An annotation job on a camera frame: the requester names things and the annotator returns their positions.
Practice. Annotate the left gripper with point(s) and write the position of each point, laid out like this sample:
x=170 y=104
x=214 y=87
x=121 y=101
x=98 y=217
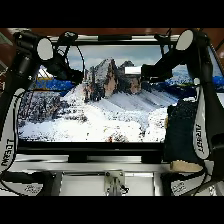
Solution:
x=72 y=74

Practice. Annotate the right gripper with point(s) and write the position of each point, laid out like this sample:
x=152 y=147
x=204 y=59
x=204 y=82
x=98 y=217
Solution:
x=152 y=72

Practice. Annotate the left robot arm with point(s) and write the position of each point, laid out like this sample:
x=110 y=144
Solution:
x=20 y=73

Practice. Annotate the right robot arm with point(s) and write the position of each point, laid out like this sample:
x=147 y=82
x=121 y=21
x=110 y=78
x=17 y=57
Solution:
x=208 y=110

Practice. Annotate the dark blue garment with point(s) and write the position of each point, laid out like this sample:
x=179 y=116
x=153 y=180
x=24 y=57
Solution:
x=180 y=133

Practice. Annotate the beige garment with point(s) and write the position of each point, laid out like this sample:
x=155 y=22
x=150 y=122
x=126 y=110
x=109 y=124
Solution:
x=184 y=166

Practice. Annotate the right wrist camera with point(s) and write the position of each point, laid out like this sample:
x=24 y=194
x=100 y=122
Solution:
x=163 y=39

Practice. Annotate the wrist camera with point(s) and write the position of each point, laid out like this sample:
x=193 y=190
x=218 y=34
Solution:
x=68 y=36
x=163 y=39

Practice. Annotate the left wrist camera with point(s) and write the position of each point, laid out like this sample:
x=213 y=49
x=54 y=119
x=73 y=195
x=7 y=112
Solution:
x=68 y=36

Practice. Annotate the silver frame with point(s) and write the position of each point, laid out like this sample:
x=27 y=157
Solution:
x=115 y=181

